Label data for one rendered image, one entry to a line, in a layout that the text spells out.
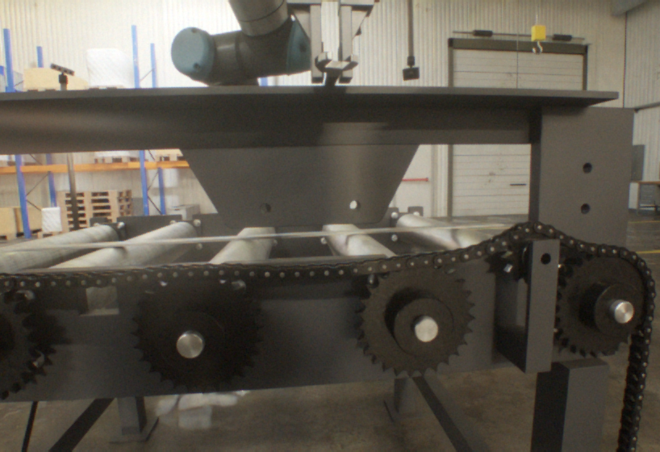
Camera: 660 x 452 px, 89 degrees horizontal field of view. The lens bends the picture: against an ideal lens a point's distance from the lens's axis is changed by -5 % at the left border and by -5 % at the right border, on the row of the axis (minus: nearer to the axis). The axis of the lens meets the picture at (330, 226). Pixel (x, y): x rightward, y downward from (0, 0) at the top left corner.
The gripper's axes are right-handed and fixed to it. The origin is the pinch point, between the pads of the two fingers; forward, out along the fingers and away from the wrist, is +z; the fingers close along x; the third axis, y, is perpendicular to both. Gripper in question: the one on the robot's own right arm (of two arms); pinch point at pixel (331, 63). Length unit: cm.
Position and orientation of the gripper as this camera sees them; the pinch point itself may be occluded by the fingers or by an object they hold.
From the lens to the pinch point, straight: 45.1
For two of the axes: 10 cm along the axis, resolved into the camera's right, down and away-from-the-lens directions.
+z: 0.3, 9.9, 1.2
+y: 1.0, 1.2, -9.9
